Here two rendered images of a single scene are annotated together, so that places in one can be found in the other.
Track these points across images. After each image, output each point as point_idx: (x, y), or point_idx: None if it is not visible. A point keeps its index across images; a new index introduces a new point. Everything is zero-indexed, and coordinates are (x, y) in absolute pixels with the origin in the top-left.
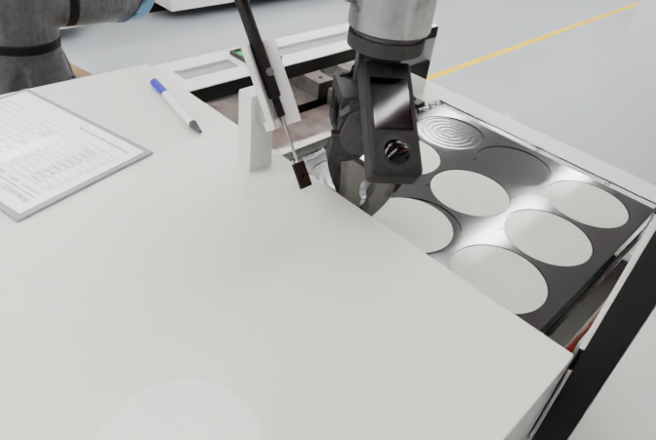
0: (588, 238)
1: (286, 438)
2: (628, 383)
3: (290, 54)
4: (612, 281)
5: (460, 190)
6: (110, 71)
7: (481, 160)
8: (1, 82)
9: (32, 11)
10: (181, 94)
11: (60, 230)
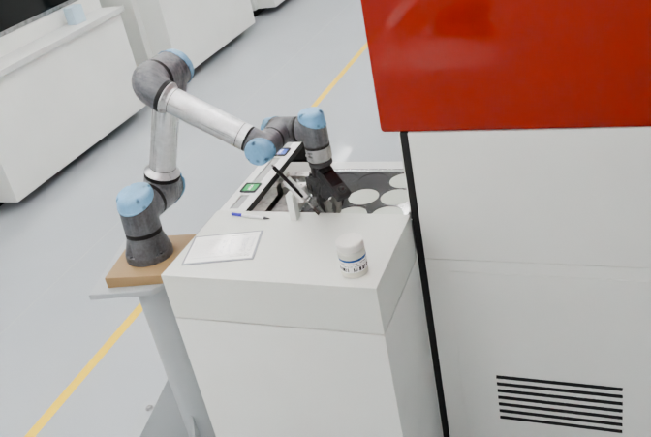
0: None
1: None
2: (422, 212)
3: (262, 180)
4: None
5: (359, 198)
6: (210, 219)
7: (360, 184)
8: (151, 250)
9: (155, 213)
10: (245, 212)
11: (265, 255)
